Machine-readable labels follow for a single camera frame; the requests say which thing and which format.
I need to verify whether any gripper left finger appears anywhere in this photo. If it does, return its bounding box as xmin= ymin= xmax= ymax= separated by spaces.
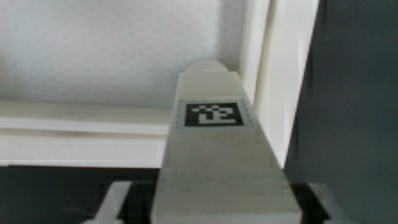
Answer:
xmin=81 ymin=181 xmax=131 ymax=224

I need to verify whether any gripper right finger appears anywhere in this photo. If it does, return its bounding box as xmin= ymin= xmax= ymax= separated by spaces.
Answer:
xmin=307 ymin=183 xmax=355 ymax=224

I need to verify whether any white leg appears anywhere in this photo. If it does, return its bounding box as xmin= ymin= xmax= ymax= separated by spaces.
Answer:
xmin=151 ymin=59 xmax=302 ymax=224

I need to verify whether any white square desk top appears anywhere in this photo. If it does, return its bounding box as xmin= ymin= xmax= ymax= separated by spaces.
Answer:
xmin=0 ymin=0 xmax=268 ymax=134

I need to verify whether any white L-shaped fence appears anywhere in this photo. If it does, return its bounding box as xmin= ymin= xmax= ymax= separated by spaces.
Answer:
xmin=0 ymin=0 xmax=321 ymax=168

